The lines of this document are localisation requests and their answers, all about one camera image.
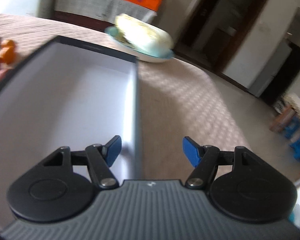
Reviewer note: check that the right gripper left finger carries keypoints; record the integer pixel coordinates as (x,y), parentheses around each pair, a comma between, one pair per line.
(64,183)

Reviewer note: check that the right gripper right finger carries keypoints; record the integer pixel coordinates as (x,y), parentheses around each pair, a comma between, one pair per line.
(239,183)

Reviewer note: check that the orange kumquat fruit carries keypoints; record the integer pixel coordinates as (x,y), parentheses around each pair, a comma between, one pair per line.
(8,51)

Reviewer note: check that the blue plastic stool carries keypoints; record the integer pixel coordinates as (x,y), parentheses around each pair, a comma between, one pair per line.
(290,131)

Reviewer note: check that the grey white cardboard box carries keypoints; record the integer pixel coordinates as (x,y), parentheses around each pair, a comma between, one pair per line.
(68,93)

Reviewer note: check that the pink quilted table cover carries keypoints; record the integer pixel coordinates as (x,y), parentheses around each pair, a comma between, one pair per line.
(177,99)

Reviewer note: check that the blue white plate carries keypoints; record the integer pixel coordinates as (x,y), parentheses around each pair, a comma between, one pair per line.
(113,33)

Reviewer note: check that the napa cabbage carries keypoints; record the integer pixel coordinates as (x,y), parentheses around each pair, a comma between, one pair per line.
(143,36)

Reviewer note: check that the cabinet with white cloth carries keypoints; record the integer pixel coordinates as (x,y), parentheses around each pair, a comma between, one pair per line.
(98,14)

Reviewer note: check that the dark wooden door frame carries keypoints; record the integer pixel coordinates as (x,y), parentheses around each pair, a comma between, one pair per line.
(215,30)

